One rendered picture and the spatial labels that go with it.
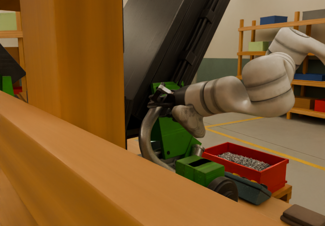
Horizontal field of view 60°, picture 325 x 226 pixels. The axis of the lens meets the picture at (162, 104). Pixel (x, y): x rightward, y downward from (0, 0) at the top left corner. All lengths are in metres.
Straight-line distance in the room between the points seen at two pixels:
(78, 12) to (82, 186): 0.23
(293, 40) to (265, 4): 6.99
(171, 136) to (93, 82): 0.46
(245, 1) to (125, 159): 8.04
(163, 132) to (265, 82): 0.37
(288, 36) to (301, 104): 5.70
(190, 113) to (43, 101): 0.29
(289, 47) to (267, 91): 0.30
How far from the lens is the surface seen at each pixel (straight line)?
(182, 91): 0.61
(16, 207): 1.04
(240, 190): 0.96
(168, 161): 0.80
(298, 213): 0.88
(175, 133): 0.79
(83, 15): 0.36
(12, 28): 4.13
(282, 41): 0.78
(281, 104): 0.49
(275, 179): 1.25
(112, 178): 0.18
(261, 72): 0.48
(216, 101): 0.54
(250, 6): 8.05
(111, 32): 0.38
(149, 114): 0.71
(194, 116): 0.58
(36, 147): 0.27
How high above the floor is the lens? 1.35
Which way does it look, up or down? 10 degrees down
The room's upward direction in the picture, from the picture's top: straight up
